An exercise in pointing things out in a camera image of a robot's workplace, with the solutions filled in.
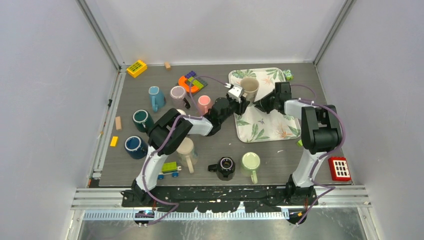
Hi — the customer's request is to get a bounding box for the beige floral mug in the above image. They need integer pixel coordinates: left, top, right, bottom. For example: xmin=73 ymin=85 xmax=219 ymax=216
xmin=240 ymin=77 xmax=259 ymax=103

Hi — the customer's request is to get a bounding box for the light green mug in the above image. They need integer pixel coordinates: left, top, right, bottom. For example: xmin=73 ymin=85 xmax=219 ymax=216
xmin=240 ymin=152 xmax=261 ymax=184

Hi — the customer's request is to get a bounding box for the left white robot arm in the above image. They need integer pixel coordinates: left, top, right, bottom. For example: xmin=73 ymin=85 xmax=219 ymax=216
xmin=131 ymin=94 xmax=251 ymax=207

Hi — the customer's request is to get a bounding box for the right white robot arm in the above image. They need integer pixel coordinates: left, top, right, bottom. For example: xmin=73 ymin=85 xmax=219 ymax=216
xmin=254 ymin=82 xmax=345 ymax=205

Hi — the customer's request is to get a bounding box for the pink mug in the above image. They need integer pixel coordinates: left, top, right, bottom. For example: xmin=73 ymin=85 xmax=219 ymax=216
xmin=197 ymin=95 xmax=213 ymax=116

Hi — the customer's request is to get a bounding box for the mauve mug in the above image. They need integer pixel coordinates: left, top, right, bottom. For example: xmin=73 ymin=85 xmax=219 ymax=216
xmin=169 ymin=85 xmax=191 ymax=109

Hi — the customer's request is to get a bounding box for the black faceted mug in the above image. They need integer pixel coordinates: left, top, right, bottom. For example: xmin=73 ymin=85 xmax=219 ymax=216
xmin=207 ymin=157 xmax=236 ymax=181

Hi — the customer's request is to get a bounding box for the beige seahorse mug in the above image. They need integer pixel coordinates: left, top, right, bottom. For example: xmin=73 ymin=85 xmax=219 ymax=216
xmin=176 ymin=137 xmax=198 ymax=174

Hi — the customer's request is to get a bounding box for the light blue mug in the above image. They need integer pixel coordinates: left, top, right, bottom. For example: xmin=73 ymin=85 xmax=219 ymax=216
xmin=148 ymin=86 xmax=166 ymax=113

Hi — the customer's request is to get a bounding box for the dark teal mug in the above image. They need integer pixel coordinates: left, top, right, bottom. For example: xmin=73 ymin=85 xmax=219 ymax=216
xmin=132 ymin=109 xmax=155 ymax=133

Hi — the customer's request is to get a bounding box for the dark blue mug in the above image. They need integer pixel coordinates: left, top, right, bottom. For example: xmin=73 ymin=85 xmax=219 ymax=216
xmin=124 ymin=135 xmax=148 ymax=160

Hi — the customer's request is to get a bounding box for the floral leaf tray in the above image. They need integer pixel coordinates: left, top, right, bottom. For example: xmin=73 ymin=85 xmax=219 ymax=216
xmin=228 ymin=67 xmax=301 ymax=143

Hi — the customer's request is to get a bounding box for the green owl toy brick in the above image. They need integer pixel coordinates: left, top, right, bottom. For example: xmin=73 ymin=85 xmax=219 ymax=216
xmin=282 ymin=69 xmax=294 ymax=81

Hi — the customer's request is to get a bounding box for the orange and purple brick pile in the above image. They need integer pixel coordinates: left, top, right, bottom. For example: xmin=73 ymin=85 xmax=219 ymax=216
xmin=177 ymin=71 xmax=208 ymax=95

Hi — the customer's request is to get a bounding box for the small wooden block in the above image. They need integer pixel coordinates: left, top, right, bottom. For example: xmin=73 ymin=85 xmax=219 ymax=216
xmin=164 ymin=62 xmax=171 ymax=71

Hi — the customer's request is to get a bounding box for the toy brick car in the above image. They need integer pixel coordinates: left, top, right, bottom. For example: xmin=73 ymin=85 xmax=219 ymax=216
xmin=157 ymin=161 xmax=182 ymax=180

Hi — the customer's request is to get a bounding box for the yellow toy brick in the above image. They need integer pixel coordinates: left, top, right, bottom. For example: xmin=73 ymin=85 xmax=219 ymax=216
xmin=126 ymin=60 xmax=148 ymax=78

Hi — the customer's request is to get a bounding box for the red window toy brick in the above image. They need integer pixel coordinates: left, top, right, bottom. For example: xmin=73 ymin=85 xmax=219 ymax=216
xmin=328 ymin=156 xmax=351 ymax=182

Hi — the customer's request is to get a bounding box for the long wooden block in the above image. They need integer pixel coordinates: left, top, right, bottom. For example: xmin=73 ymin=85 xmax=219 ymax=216
xmin=115 ymin=116 xmax=122 ymax=131

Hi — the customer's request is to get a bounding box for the small yellow block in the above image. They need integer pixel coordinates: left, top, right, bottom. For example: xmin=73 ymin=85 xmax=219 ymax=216
xmin=109 ymin=136 xmax=119 ymax=147

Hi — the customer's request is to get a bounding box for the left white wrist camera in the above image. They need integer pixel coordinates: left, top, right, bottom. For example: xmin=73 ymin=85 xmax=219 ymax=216
xmin=225 ymin=83 xmax=244 ymax=103

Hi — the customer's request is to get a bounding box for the white mug black handle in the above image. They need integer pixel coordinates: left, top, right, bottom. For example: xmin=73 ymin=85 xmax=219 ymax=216
xmin=177 ymin=109 xmax=186 ymax=115

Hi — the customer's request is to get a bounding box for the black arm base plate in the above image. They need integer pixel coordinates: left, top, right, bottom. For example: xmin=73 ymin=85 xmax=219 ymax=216
xmin=121 ymin=185 xmax=317 ymax=213

